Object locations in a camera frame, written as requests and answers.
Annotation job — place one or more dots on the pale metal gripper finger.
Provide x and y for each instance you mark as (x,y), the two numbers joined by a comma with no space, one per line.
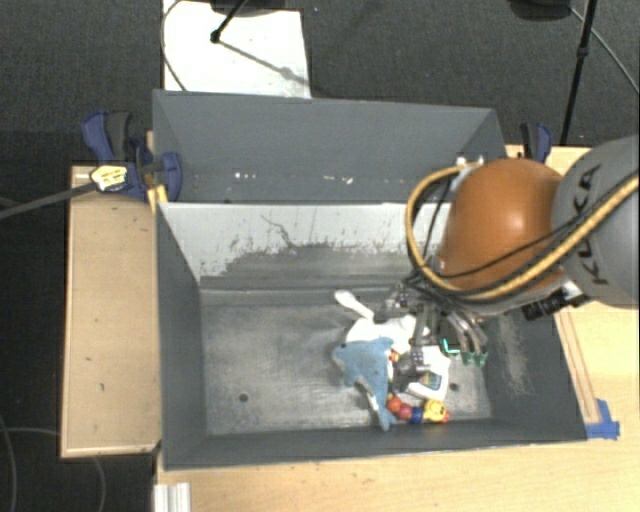
(403,383)
(415,362)

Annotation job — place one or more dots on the colourful bead toy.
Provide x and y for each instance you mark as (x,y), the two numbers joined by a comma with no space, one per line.
(417,412)

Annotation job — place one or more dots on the blue plush dolphin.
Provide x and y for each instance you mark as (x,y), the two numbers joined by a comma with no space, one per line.
(362,365)

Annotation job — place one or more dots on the white plush toy animal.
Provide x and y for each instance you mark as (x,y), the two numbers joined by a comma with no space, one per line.
(372,327)

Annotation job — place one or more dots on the grey metal bin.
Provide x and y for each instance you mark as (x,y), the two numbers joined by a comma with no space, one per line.
(280,350)

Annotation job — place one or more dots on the pale wood board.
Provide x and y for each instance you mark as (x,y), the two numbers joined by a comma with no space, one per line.
(112,320)

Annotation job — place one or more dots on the black cylinder on white bracket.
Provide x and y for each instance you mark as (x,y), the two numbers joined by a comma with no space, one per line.
(547,304)

